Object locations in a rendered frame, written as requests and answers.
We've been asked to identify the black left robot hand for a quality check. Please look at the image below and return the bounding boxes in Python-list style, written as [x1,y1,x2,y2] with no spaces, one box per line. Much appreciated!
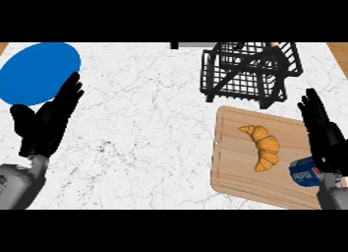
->
[9,71,86,158]

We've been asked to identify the golden croissant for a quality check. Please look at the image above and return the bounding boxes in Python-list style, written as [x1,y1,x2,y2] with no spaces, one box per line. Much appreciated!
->
[236,124,282,173]

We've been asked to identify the wooden cutting board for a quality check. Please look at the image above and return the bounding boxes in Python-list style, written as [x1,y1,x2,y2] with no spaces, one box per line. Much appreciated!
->
[211,105,348,210]

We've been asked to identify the blue round plate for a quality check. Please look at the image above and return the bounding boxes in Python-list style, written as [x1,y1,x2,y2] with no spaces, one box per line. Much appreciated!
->
[0,42,83,107]

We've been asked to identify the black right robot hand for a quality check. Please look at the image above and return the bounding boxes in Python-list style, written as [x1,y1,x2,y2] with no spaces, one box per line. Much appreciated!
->
[297,88,348,177]

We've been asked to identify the grey appliance edge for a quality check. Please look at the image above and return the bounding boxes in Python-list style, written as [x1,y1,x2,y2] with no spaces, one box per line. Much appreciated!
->
[170,42,218,50]

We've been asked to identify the black wire tiered basket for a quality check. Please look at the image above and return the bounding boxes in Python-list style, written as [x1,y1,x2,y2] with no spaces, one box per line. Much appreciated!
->
[199,42,305,110]

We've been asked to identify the blue soda can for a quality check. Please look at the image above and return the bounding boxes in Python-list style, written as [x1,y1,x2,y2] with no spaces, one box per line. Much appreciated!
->
[288,157,323,188]

